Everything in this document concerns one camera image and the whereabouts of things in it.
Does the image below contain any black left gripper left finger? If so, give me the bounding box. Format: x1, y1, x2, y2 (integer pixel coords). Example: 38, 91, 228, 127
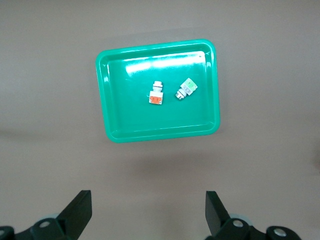
0, 189, 93, 240

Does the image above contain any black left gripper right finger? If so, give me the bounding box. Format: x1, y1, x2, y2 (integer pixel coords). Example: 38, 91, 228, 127
205, 190, 301, 240

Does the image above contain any white button green block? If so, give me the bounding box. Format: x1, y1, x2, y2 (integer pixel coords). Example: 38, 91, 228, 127
174, 77, 198, 102

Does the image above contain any white button orange block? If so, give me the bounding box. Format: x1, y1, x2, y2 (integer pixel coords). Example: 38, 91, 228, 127
147, 80, 165, 106

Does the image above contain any green plastic tray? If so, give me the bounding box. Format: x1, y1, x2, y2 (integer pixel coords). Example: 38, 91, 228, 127
95, 38, 222, 144

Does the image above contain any brown table cover sheet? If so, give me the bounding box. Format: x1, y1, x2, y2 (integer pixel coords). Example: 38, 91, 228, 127
0, 0, 320, 240

